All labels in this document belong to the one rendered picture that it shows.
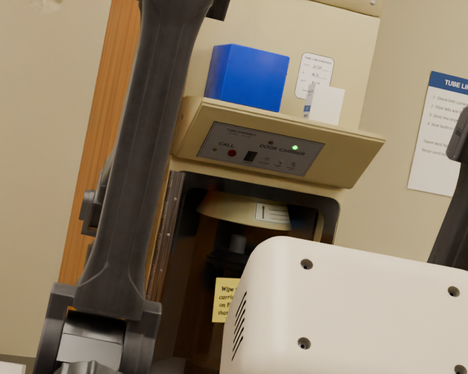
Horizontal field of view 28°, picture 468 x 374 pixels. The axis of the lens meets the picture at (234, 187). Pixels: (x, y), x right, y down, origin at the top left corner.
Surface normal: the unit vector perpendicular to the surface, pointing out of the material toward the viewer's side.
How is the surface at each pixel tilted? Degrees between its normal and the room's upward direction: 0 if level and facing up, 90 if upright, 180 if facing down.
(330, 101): 90
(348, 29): 90
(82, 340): 37
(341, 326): 47
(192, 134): 135
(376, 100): 90
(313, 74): 90
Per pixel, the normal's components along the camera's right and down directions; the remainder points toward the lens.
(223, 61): -0.93, -0.17
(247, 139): 0.07, 0.77
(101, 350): 0.25, -0.73
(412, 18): 0.30, 0.11
